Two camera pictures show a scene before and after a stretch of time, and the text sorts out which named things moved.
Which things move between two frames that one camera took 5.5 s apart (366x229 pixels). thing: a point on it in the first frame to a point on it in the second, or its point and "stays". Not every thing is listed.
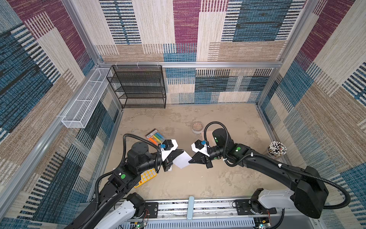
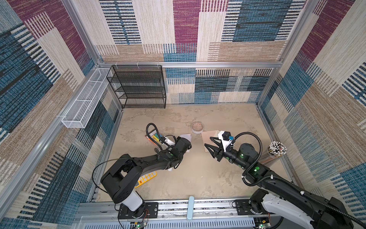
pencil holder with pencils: (276, 149) stays
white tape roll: (197, 127) stays
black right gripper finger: (198, 155) to (218, 141)
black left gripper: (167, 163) to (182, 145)
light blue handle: (190, 211) stays
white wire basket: (79, 113) stays
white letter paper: (182, 160) to (188, 136)
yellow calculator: (147, 176) stays
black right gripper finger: (201, 161) to (214, 150)
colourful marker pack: (155, 136) stays
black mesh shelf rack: (138, 86) stays
